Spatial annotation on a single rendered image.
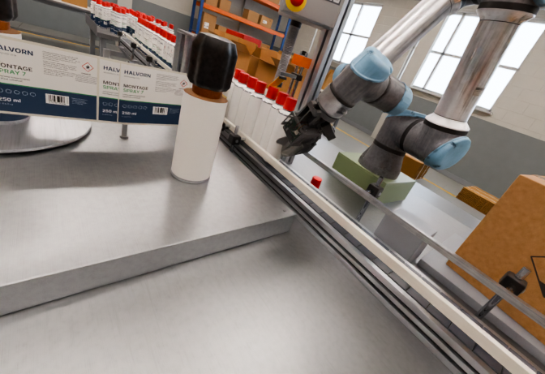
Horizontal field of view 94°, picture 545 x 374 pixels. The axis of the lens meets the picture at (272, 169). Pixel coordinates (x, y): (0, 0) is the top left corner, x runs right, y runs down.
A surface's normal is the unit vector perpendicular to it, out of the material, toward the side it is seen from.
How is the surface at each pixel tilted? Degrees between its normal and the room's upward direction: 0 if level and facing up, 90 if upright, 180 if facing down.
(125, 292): 0
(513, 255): 90
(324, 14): 90
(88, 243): 0
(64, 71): 90
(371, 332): 0
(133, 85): 90
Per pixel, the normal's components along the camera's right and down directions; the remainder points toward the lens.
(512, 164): -0.79, 0.02
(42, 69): 0.50, 0.51
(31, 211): 0.30, -0.86
